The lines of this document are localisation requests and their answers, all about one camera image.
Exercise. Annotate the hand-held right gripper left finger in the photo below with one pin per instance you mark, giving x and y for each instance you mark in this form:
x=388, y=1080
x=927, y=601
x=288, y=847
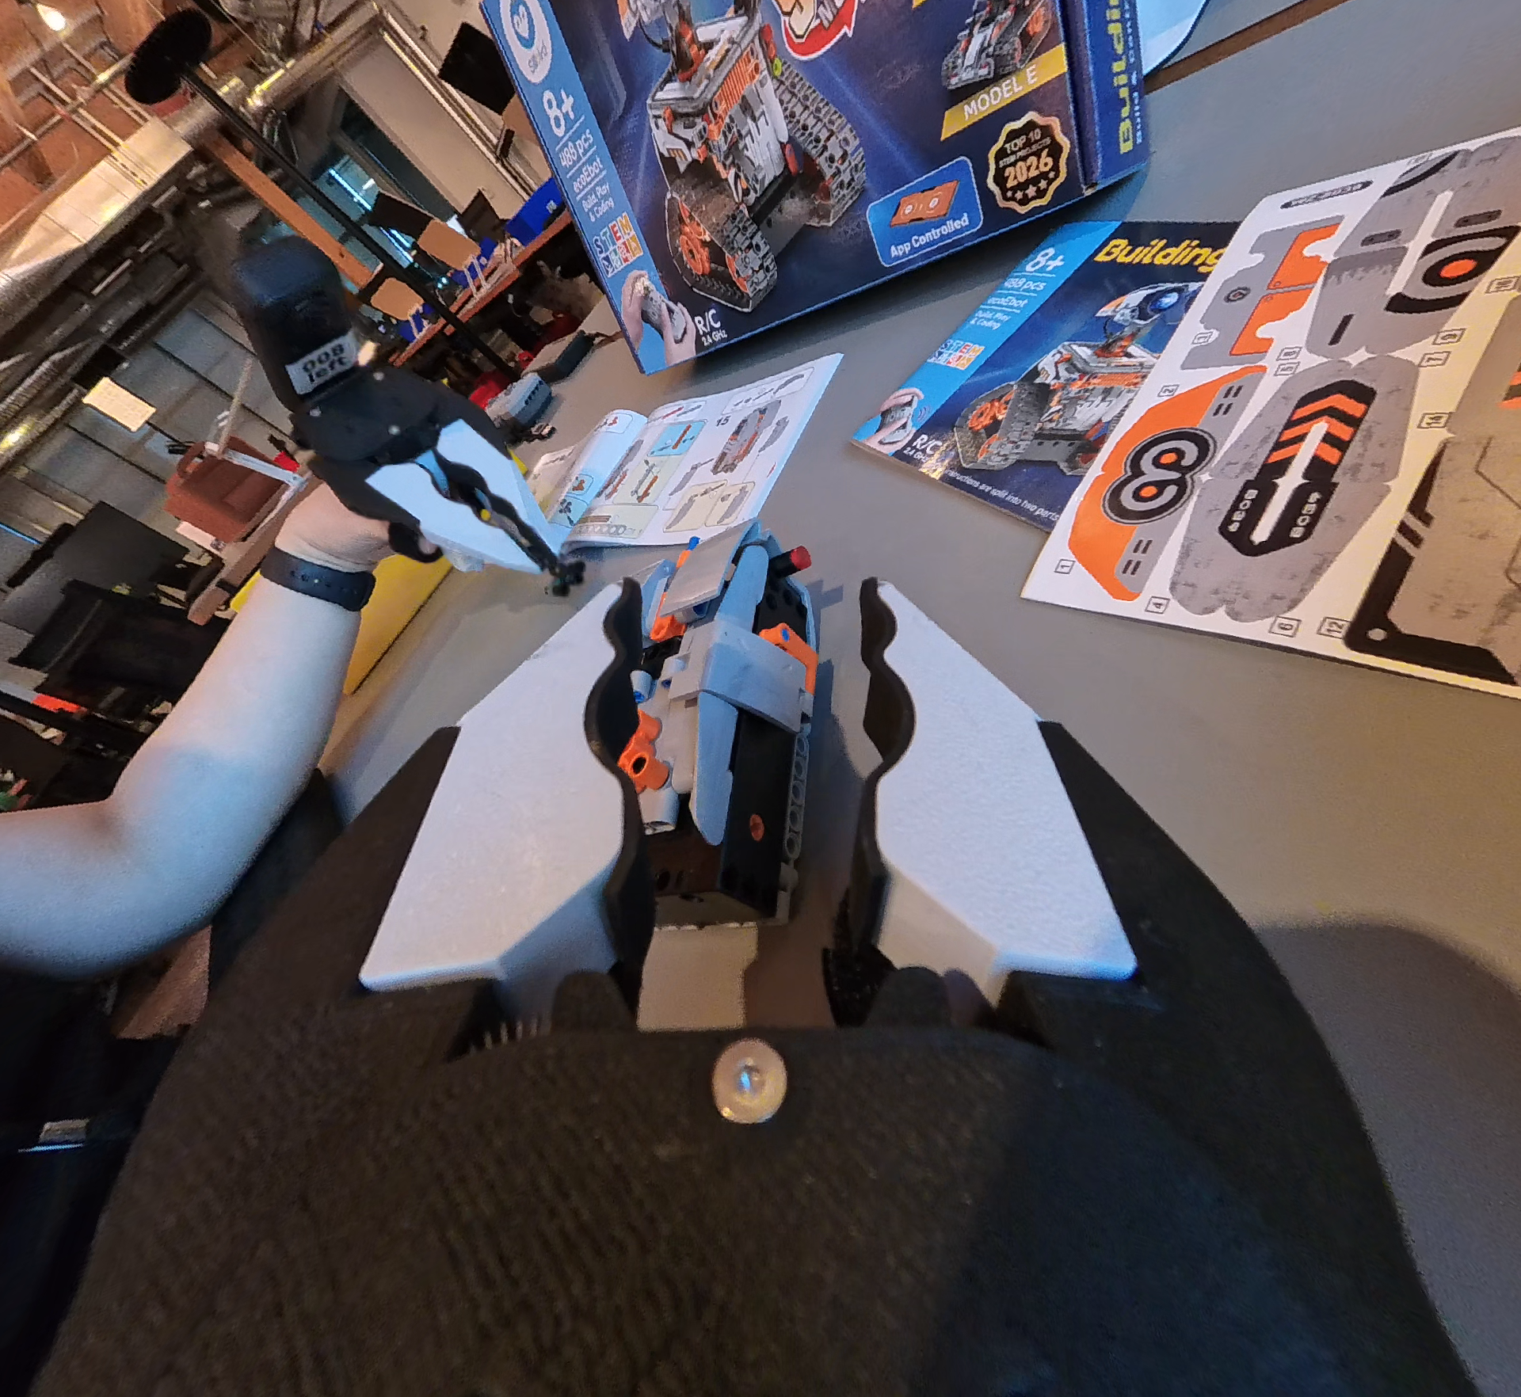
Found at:
x=511, y=852

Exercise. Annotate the blue cover booklet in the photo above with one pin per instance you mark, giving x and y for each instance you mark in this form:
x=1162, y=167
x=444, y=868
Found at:
x=1034, y=387

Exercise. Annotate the blue plastic bin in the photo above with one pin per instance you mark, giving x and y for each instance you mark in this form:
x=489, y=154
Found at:
x=535, y=216

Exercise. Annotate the black wristband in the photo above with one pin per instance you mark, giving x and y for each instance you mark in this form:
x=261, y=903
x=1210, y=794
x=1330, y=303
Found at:
x=315, y=580

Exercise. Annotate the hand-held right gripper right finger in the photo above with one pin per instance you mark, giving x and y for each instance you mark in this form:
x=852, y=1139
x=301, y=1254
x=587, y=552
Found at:
x=999, y=852

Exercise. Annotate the black pole with disc top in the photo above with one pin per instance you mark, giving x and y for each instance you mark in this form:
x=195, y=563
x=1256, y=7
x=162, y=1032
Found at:
x=173, y=55

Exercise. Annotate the person's left forearm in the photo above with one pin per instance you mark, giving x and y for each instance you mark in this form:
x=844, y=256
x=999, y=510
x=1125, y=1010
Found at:
x=178, y=804

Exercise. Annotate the sticker sheet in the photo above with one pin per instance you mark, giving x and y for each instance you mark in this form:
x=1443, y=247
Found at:
x=1307, y=448

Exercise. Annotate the yellow plastic bin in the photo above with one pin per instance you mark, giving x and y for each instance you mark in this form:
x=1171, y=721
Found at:
x=392, y=620

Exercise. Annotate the person's left hand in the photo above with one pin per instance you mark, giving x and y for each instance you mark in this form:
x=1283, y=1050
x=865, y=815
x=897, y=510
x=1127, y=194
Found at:
x=339, y=536

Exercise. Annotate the grey blue battery module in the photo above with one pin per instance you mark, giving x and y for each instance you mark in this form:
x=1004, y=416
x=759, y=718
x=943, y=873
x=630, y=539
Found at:
x=516, y=402

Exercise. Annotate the black toy pin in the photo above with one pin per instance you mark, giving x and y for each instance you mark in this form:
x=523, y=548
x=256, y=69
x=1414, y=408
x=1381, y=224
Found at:
x=564, y=577

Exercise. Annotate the grey toy robot model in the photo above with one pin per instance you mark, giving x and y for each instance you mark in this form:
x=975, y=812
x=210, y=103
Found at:
x=748, y=684

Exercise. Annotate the open instruction booklet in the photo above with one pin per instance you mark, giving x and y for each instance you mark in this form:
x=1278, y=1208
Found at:
x=713, y=448

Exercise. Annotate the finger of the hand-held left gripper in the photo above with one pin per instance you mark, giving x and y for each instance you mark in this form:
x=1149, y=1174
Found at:
x=440, y=513
x=499, y=470

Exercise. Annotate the black power adapter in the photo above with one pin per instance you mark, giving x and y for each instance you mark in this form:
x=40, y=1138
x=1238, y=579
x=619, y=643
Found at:
x=567, y=355

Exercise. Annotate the wooden top desk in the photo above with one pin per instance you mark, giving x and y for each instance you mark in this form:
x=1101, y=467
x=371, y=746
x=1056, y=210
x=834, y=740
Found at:
x=499, y=280

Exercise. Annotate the robot kit box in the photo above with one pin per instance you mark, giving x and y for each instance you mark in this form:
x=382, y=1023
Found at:
x=831, y=114

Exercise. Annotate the brown bag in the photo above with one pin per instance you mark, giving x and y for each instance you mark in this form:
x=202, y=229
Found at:
x=226, y=494

